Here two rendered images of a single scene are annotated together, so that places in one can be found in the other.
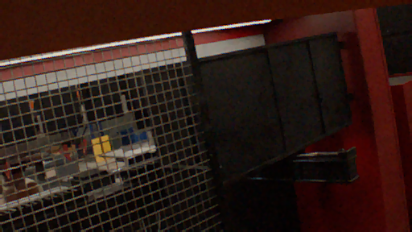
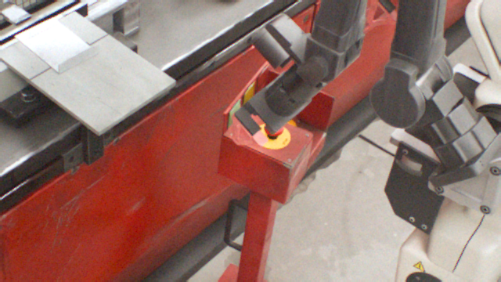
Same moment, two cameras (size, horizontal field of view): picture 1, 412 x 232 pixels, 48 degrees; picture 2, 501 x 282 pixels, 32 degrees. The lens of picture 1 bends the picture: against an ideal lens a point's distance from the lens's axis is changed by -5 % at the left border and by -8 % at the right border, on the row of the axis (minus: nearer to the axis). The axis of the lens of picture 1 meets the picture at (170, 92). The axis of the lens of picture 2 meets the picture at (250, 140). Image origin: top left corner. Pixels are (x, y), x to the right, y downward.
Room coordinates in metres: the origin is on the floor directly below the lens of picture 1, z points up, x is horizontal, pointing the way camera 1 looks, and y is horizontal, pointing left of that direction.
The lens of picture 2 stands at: (3.34, 0.21, 2.01)
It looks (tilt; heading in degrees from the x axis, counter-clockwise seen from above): 46 degrees down; 164
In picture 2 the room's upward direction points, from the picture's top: 8 degrees clockwise
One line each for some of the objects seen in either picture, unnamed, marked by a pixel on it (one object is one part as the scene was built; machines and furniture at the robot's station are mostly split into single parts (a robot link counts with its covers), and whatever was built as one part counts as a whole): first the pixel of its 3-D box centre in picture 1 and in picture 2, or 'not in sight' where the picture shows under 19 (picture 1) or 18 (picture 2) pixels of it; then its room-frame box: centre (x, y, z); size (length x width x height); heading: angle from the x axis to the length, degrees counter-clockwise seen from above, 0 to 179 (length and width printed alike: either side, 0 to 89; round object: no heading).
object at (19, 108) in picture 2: not in sight; (71, 77); (2.10, 0.21, 0.89); 0.30 x 0.05 x 0.03; 129
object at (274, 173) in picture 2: not in sight; (276, 131); (2.14, 0.62, 0.75); 0.20 x 0.16 x 0.18; 142
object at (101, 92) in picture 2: (129, 151); (85, 69); (2.20, 0.23, 1.00); 0.26 x 0.18 x 0.01; 39
